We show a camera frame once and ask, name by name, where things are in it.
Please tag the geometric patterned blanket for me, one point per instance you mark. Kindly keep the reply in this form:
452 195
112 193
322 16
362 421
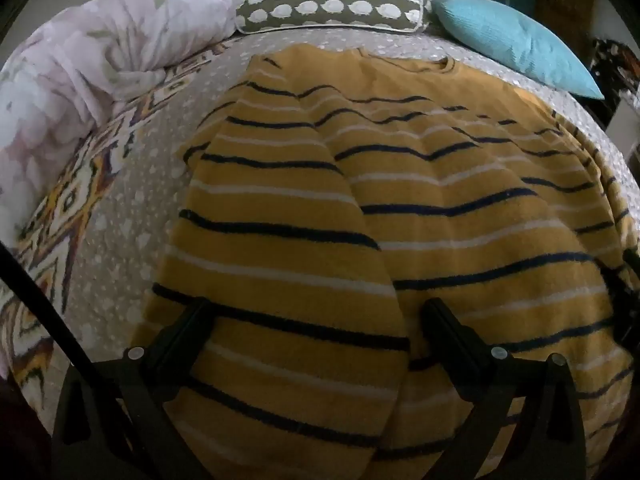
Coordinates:
65 200

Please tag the grey dotted bedspread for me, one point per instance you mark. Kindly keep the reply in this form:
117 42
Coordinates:
140 195

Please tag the olive polka dot pillow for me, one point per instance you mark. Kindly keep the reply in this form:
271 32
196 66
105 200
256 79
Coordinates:
330 7

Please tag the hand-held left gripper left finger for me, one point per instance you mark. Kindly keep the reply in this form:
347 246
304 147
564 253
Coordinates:
192 316

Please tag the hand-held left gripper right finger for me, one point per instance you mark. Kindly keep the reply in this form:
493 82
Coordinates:
436 316

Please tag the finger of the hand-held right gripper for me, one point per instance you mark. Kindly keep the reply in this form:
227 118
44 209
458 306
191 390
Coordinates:
625 310

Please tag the teal pillow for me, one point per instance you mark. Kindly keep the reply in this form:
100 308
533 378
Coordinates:
510 40

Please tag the wooden door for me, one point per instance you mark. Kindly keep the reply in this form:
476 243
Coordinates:
545 5

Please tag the yellow striped sweater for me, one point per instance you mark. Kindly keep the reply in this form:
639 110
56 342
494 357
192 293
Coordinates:
350 220

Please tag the black bar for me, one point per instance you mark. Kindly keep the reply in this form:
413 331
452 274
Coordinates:
35 305

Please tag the dark patterned cloth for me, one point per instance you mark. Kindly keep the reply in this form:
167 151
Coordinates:
617 67

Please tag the pink floral quilt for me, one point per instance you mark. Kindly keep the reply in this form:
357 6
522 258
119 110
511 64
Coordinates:
75 75

